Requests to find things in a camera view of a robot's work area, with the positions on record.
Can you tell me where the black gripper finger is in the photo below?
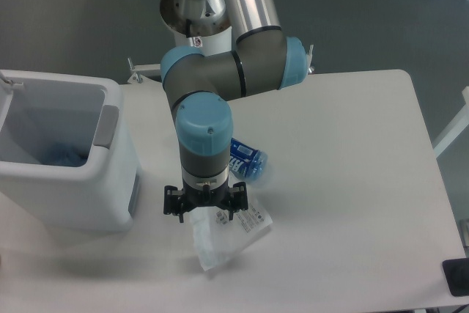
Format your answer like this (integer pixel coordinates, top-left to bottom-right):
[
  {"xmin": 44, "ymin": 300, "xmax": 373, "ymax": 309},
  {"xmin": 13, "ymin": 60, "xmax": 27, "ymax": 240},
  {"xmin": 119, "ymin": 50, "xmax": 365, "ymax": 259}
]
[
  {"xmin": 218, "ymin": 183, "xmax": 248, "ymax": 220},
  {"xmin": 163, "ymin": 185, "xmax": 194, "ymax": 223}
]

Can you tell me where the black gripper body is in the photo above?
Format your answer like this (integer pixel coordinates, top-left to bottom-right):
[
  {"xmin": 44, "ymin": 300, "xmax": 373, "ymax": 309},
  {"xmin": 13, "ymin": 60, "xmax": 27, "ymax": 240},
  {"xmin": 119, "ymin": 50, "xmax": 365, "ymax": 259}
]
[{"xmin": 181, "ymin": 180, "xmax": 233, "ymax": 211}]

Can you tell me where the grey trash can push button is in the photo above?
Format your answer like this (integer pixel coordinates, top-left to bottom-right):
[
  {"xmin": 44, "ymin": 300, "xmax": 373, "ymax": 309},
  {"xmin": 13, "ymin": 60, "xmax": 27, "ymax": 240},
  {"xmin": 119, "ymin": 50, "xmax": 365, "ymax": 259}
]
[{"xmin": 93, "ymin": 105, "xmax": 119, "ymax": 149}]

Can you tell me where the white trash can body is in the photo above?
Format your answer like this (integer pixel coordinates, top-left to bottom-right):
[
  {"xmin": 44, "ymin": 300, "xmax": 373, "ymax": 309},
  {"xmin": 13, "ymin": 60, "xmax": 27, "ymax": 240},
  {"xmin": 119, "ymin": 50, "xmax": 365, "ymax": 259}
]
[{"xmin": 1, "ymin": 70, "xmax": 141, "ymax": 232}]

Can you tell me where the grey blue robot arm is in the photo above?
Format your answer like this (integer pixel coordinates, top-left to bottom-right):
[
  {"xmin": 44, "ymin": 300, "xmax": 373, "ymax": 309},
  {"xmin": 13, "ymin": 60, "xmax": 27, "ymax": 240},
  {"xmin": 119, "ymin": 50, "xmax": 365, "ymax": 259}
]
[{"xmin": 160, "ymin": 0, "xmax": 312, "ymax": 217}]

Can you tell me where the blue trash bag inside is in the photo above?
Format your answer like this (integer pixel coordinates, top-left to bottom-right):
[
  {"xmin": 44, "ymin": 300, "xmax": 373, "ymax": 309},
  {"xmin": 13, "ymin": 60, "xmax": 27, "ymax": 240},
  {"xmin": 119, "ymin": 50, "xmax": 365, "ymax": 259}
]
[{"xmin": 38, "ymin": 143, "xmax": 88, "ymax": 167}]

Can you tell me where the blue plastic drink bottle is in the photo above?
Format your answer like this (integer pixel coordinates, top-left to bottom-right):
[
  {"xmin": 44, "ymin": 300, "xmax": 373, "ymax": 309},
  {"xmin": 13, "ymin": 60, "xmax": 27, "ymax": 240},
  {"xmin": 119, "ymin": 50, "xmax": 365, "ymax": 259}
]
[{"xmin": 229, "ymin": 138, "xmax": 267, "ymax": 183}]

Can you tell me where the white crumpled plastic bag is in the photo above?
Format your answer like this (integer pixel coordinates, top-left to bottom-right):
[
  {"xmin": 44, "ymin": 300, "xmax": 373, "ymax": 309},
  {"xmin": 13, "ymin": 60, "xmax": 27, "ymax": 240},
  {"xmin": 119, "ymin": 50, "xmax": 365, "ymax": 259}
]
[{"xmin": 189, "ymin": 198, "xmax": 273, "ymax": 271}]

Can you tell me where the black device table corner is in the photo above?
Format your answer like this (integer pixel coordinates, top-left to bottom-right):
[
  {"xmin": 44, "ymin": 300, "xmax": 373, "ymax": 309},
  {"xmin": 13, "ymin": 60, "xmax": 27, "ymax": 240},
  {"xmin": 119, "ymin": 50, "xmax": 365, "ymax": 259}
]
[{"xmin": 442, "ymin": 258, "xmax": 468, "ymax": 297}]

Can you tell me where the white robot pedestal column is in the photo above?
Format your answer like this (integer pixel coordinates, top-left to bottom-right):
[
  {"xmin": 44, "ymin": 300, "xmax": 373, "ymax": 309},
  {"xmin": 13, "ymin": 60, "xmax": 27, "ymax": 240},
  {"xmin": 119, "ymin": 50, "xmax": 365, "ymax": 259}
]
[{"xmin": 171, "ymin": 27, "xmax": 232, "ymax": 56}]

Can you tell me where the white frame leg right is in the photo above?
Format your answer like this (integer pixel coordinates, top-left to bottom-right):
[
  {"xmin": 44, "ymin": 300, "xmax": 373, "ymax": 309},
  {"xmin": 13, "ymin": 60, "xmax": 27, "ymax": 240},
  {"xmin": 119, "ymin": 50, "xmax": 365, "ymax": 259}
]
[{"xmin": 432, "ymin": 87, "xmax": 468, "ymax": 158}]

